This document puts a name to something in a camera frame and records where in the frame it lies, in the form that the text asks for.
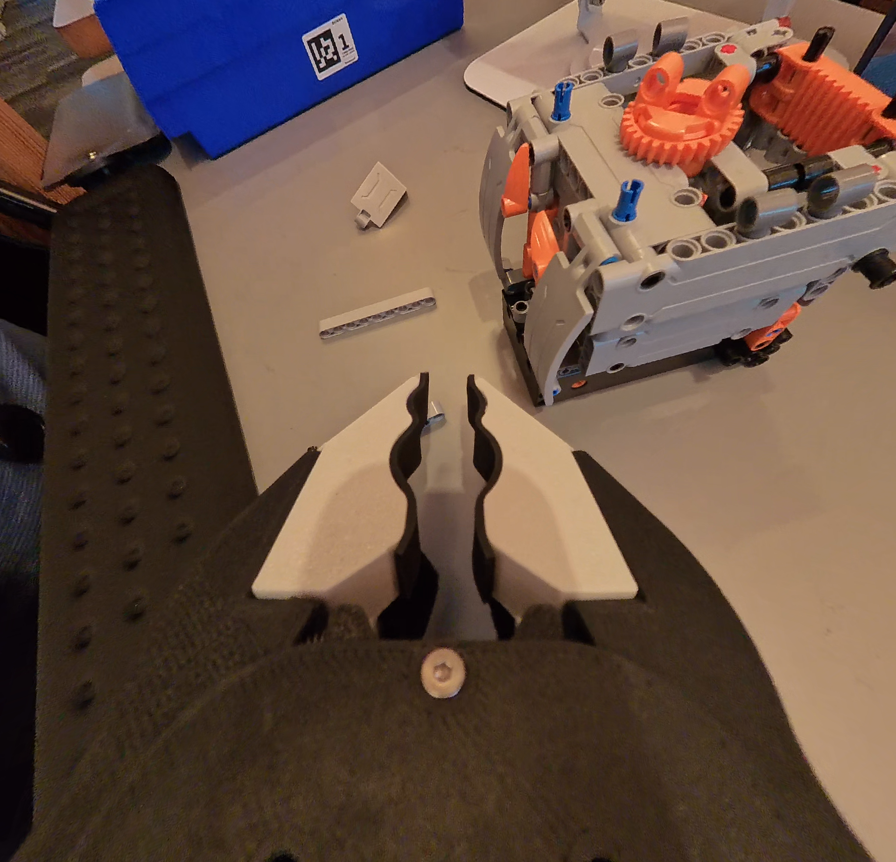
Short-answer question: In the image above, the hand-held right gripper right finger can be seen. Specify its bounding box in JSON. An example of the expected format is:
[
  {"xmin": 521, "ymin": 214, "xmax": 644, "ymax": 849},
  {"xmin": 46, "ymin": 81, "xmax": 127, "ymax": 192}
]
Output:
[{"xmin": 466, "ymin": 374, "xmax": 639, "ymax": 626}]

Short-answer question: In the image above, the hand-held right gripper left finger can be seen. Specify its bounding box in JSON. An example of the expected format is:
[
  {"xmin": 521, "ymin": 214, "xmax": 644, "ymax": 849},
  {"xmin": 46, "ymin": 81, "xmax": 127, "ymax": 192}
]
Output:
[{"xmin": 251, "ymin": 372, "xmax": 440, "ymax": 617}]

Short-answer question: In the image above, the light grey holed beam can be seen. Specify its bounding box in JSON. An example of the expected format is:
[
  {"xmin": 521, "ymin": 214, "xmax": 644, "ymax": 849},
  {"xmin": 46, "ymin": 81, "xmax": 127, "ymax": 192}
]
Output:
[{"xmin": 318, "ymin": 287, "xmax": 439, "ymax": 341}]

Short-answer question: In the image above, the grey orange toy block model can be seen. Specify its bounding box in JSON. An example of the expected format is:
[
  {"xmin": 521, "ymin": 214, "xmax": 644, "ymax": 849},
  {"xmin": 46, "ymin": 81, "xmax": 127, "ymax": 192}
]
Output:
[{"xmin": 479, "ymin": 16, "xmax": 896, "ymax": 409}]

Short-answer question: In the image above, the blue parts bin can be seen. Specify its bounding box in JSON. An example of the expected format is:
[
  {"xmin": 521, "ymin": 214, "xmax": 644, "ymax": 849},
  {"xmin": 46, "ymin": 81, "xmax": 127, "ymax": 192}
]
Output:
[{"xmin": 77, "ymin": 0, "xmax": 466, "ymax": 160}]

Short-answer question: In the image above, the dark perforated pad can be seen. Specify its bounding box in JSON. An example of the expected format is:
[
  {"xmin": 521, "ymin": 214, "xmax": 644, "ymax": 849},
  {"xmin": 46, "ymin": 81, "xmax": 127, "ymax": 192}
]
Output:
[{"xmin": 35, "ymin": 165, "xmax": 257, "ymax": 759}]

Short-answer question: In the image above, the small grey block panel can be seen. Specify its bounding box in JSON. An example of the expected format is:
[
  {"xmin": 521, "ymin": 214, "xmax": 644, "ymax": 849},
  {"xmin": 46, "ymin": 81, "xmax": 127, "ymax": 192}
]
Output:
[{"xmin": 349, "ymin": 161, "xmax": 409, "ymax": 231}]

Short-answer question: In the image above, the wooden partition panel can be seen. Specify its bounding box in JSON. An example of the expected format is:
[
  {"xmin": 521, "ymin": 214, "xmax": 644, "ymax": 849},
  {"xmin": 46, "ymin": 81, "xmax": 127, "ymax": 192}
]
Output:
[{"xmin": 0, "ymin": 98, "xmax": 89, "ymax": 213}]

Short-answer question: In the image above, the black strap with buckle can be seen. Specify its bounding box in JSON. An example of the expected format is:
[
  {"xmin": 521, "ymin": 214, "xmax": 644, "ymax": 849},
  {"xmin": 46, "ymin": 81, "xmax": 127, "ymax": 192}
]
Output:
[{"xmin": 0, "ymin": 403, "xmax": 47, "ymax": 465}]

